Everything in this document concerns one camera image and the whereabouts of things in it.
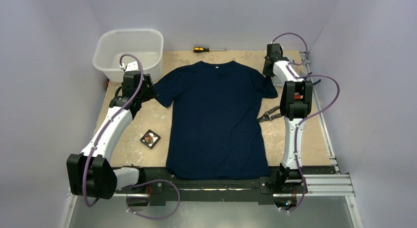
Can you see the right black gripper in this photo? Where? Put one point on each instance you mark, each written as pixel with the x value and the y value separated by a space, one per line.
pixel 269 67

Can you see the brooch in black box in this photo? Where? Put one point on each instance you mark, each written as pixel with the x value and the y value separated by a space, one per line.
pixel 150 139

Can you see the yellow black screwdriver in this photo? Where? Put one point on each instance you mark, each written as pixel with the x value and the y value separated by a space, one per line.
pixel 205 50

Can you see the blue handled pliers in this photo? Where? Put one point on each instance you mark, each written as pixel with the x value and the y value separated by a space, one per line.
pixel 310 77

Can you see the white plastic tub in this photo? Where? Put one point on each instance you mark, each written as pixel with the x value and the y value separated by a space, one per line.
pixel 145 44

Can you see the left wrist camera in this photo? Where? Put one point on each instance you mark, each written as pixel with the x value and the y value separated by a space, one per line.
pixel 132 66

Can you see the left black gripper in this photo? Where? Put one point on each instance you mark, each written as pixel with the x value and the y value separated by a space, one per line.
pixel 150 93

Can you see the navy blue t-shirt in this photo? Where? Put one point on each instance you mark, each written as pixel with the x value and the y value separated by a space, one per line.
pixel 215 133

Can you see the clear plastic parts box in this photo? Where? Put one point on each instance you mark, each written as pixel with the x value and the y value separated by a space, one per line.
pixel 278 81

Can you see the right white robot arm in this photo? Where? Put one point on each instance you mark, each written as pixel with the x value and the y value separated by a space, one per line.
pixel 295 107

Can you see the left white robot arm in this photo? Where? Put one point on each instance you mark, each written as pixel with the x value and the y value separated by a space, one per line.
pixel 89 172

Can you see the black handled pliers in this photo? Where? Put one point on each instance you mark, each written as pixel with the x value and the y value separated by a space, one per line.
pixel 269 116

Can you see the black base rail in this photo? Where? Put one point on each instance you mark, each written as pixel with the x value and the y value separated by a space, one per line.
pixel 166 187

